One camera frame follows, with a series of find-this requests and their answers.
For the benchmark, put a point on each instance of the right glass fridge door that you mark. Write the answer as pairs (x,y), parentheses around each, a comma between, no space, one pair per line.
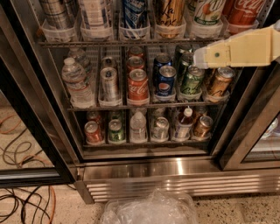
(239,143)

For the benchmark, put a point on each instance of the blue white can top shelf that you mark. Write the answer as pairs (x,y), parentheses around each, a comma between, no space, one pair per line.
(134,17)

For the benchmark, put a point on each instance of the front gold can middle shelf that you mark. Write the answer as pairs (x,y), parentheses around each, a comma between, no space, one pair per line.
(220,81)

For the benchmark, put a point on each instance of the red can bottom shelf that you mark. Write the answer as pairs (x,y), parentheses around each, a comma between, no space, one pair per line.
(93,132)

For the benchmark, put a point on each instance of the white patterned can top shelf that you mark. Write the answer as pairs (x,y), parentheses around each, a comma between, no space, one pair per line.
(96,13)

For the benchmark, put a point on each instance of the gold can shelf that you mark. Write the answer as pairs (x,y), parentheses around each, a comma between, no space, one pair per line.
(203,126)
(220,81)

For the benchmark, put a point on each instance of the silver can top shelf left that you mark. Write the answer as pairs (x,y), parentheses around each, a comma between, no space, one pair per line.
(60,14)

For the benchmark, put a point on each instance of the glass fridge door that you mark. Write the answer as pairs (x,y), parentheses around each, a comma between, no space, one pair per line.
(31,83)
(239,143)

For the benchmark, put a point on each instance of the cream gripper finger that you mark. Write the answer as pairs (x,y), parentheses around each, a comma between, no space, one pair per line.
(252,48)

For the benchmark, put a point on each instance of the front blue pepsi can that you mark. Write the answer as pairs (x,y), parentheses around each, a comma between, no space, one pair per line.
(165,80)

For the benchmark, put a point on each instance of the front silver can middle shelf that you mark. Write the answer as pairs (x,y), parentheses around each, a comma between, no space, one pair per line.
(109,81)

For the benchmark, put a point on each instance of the clear water bottle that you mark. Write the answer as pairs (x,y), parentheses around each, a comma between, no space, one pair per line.
(77,84)
(81,57)

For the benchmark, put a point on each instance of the front clear water bottle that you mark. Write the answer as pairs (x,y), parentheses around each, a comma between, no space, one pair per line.
(77,84)

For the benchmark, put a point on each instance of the rear clear water bottle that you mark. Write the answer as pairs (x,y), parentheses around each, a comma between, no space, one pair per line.
(81,57)

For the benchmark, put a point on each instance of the white cap bottle bottom shelf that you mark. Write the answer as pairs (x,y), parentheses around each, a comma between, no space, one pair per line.
(184,123)

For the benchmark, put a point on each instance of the silver can shelf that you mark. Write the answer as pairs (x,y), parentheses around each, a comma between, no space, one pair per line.
(160,128)
(109,81)
(60,14)

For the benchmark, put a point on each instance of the red coke can top shelf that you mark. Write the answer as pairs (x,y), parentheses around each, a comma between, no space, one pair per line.
(243,14)

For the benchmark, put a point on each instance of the blue pepsi can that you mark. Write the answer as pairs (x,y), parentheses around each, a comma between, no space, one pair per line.
(165,80)
(161,59)

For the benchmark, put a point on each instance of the green can bottom shelf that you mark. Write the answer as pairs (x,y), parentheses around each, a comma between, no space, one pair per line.
(115,131)

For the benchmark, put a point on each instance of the clear plastic bag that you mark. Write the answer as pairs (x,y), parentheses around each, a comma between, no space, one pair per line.
(158,207)

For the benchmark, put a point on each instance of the front red coke can middle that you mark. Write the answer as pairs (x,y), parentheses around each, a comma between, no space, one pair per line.
(138,85)

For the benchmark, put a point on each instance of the gold La Croix can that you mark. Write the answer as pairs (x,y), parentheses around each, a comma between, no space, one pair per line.
(169,16)

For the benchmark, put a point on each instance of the stainless fridge base grille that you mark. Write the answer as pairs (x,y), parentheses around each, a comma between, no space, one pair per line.
(130,179)

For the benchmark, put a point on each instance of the silver can bottom shelf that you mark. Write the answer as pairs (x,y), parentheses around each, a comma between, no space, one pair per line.
(160,128)

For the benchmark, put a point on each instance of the white green 7up can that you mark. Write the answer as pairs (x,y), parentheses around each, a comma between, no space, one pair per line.
(208,12)

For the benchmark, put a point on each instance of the green can shelf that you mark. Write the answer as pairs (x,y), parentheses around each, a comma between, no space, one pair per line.
(115,131)
(192,80)

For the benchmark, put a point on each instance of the gold can bottom shelf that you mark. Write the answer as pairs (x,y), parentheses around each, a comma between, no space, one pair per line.
(203,126)

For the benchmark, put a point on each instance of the water bottle bottom shelf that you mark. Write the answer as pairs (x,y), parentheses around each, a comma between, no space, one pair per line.
(138,128)

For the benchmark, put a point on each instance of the left glass fridge door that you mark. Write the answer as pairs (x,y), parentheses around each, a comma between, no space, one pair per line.
(31,83)

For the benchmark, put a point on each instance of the front green can middle shelf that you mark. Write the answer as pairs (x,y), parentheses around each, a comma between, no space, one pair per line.
(192,80)

